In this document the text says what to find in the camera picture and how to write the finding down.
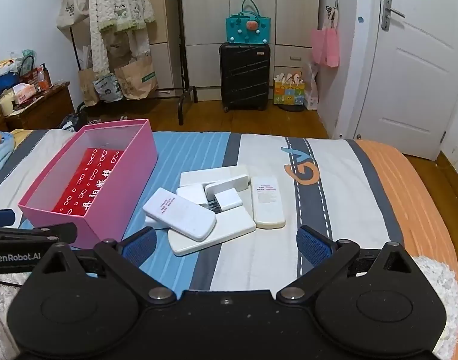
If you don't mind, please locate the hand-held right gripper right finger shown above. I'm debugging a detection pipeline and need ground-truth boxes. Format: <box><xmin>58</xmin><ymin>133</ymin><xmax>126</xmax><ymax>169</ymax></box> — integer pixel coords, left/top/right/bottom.
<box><xmin>276</xmin><ymin>226</ymin><xmax>434</xmax><ymax>305</ymax></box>

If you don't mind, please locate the canvas tote bag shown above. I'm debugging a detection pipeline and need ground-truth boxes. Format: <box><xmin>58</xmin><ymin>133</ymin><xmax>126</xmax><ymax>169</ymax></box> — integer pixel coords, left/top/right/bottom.
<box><xmin>57</xmin><ymin>0</ymin><xmax>90</xmax><ymax>29</ymax></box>

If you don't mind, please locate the white fleece garment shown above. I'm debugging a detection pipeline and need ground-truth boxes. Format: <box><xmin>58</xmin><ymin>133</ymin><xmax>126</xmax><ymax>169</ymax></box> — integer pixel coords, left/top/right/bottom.
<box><xmin>88</xmin><ymin>0</ymin><xmax>155</xmax><ymax>77</ymax></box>

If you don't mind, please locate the white rectangular device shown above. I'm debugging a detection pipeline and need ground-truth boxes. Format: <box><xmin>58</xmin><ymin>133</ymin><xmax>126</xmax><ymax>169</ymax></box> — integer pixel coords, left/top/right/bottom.
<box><xmin>180</xmin><ymin>165</ymin><xmax>249</xmax><ymax>187</ymax></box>

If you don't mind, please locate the white door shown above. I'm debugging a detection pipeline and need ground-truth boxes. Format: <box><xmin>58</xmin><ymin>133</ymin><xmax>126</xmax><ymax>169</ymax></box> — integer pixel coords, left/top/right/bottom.
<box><xmin>336</xmin><ymin>0</ymin><xmax>458</xmax><ymax>160</ymax></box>

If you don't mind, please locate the red printed paper bag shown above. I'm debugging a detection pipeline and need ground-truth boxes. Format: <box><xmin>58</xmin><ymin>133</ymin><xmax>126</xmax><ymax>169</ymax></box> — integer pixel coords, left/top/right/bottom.
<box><xmin>50</xmin><ymin>147</ymin><xmax>125</xmax><ymax>218</ymax></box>

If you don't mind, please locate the white air conditioner remote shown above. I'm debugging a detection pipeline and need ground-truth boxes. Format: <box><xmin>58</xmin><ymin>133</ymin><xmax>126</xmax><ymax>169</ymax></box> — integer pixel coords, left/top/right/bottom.
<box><xmin>142</xmin><ymin>187</ymin><xmax>217</xmax><ymax>242</ymax></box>

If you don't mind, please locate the colourful gift bag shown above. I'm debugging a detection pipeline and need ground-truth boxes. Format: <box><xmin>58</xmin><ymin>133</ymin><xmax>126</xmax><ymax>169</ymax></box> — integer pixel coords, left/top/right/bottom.
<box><xmin>273</xmin><ymin>73</ymin><xmax>305</xmax><ymax>106</ymax></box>

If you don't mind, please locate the white wardrobe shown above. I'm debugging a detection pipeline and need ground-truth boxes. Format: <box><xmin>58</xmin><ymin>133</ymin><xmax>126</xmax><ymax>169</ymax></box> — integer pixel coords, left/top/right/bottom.
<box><xmin>178</xmin><ymin>0</ymin><xmax>321</xmax><ymax>102</ymax></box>

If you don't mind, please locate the cream air conditioner remote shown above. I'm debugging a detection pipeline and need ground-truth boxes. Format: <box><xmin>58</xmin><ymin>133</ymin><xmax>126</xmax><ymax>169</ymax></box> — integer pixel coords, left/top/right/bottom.
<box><xmin>250</xmin><ymin>175</ymin><xmax>287</xmax><ymax>230</ymax></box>

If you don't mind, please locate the white printed plastic bag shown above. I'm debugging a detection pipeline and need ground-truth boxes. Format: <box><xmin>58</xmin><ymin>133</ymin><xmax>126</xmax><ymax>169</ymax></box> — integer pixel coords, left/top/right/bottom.
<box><xmin>94</xmin><ymin>74</ymin><xmax>123</xmax><ymax>103</ymax></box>

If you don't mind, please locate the black metal clothes rack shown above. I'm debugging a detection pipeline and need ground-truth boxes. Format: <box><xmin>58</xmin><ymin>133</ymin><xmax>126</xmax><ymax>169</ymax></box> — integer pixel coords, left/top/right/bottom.
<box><xmin>62</xmin><ymin>0</ymin><xmax>199</xmax><ymax>126</ymax></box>

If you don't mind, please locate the tissue box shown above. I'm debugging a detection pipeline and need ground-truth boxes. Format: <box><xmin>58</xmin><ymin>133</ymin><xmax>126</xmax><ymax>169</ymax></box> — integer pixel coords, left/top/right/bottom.
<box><xmin>12</xmin><ymin>84</ymin><xmax>37</xmax><ymax>104</ymax></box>

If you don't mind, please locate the white fluffy blanket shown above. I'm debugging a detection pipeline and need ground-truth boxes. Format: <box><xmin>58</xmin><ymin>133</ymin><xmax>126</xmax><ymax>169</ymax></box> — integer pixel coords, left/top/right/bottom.
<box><xmin>413</xmin><ymin>255</ymin><xmax>458</xmax><ymax>349</ymax></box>

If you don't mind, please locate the black suitcase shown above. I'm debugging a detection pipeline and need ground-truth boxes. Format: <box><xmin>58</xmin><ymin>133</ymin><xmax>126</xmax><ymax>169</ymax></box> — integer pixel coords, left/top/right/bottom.
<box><xmin>219</xmin><ymin>42</ymin><xmax>272</xmax><ymax>112</ymax></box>

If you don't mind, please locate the teal felt bag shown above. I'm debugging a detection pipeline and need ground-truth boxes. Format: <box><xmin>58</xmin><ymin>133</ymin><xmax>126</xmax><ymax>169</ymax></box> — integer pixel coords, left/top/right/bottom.
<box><xmin>225</xmin><ymin>0</ymin><xmax>271</xmax><ymax>44</ymax></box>

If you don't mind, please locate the metal door handle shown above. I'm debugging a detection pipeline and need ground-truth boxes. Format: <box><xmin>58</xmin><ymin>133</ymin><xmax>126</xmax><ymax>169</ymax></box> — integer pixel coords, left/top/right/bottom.
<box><xmin>381</xmin><ymin>0</ymin><xmax>406</xmax><ymax>32</ymax></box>

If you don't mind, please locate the large brown paper bag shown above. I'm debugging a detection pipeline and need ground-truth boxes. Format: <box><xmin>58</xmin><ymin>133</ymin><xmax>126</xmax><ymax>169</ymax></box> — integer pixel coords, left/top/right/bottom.
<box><xmin>114</xmin><ymin>54</ymin><xmax>158</xmax><ymax>100</ymax></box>

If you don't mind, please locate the large white device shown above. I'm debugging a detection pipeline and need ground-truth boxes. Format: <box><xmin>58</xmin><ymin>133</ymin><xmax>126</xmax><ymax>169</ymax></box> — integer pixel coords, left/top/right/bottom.
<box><xmin>168</xmin><ymin>210</ymin><xmax>257</xmax><ymax>257</ymax></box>

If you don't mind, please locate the white power adapter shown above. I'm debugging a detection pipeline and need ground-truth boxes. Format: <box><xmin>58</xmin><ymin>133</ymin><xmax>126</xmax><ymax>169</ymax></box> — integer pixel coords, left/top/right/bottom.
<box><xmin>210</xmin><ymin>190</ymin><xmax>244</xmax><ymax>212</ymax></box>

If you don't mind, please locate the light blue blanket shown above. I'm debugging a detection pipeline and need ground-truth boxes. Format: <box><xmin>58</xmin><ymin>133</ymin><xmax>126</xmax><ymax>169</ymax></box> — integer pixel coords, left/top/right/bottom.
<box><xmin>0</xmin><ymin>131</ymin><xmax>16</xmax><ymax>184</ymax></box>

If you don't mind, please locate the black bag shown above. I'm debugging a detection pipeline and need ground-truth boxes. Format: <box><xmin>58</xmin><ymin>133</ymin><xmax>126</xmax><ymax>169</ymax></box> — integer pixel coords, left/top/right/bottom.
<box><xmin>58</xmin><ymin>112</ymin><xmax>87</xmax><ymax>133</ymax></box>

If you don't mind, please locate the pink paper bag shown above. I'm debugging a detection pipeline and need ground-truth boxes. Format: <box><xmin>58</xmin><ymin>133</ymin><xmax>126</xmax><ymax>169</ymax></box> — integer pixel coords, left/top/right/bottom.
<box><xmin>311</xmin><ymin>29</ymin><xmax>327</xmax><ymax>64</ymax></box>
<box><xmin>324</xmin><ymin>26</ymin><xmax>340</xmax><ymax>68</ymax></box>

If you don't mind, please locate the white remote control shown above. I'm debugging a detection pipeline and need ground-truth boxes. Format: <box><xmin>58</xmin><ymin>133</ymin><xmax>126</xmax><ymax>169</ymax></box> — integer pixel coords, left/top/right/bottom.
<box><xmin>204</xmin><ymin>174</ymin><xmax>250</xmax><ymax>200</ymax></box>
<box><xmin>176</xmin><ymin>185</ymin><xmax>211</xmax><ymax>208</ymax></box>

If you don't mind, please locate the blue bag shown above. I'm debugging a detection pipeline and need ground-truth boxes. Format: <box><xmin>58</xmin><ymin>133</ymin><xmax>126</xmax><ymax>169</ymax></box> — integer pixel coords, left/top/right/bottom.
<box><xmin>0</xmin><ymin>75</ymin><xmax>21</xmax><ymax>96</ymax></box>

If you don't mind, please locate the wooden nightstand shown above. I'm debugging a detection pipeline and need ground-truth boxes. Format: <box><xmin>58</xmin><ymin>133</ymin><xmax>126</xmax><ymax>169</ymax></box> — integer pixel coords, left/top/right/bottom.
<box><xmin>4</xmin><ymin>82</ymin><xmax>75</xmax><ymax>132</ymax></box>

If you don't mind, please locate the pink cardboard box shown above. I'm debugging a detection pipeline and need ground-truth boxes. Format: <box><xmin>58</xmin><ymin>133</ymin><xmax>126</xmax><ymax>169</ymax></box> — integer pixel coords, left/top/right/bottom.
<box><xmin>18</xmin><ymin>119</ymin><xmax>158</xmax><ymax>250</ymax></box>

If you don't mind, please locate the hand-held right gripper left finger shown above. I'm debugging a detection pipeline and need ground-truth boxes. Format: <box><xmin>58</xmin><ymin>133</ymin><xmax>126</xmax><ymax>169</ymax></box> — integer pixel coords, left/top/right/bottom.
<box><xmin>22</xmin><ymin>227</ymin><xmax>177</xmax><ymax>305</ymax></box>

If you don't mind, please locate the small brown paper bag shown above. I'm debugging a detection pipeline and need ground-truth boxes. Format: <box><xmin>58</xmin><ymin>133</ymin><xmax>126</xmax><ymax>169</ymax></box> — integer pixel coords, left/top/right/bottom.
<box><xmin>78</xmin><ymin>68</ymin><xmax>100</xmax><ymax>106</ymax></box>

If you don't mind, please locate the striped bed sheet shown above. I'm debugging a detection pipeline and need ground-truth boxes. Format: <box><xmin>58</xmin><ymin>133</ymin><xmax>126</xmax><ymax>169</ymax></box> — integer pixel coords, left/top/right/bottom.
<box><xmin>0</xmin><ymin>129</ymin><xmax>458</xmax><ymax>346</ymax></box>

